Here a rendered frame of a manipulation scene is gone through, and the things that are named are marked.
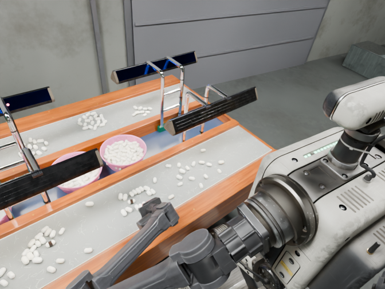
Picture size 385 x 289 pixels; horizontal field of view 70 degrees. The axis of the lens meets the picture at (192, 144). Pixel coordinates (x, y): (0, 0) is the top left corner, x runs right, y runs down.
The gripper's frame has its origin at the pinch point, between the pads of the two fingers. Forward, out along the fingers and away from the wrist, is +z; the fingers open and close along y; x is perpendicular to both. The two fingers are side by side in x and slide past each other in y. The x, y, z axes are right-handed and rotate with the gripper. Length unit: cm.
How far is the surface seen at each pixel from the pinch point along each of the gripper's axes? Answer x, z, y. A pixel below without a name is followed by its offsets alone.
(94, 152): -30.8, -3.0, 11.1
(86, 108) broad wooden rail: -55, 79, -14
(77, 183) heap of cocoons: -16.6, 37.3, 16.1
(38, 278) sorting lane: 7.2, 8.8, 46.4
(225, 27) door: -104, 135, -222
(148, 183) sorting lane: -3.2, 21.2, -14.1
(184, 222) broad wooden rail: 15.1, -4.4, -13.5
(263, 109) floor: 7, 125, -229
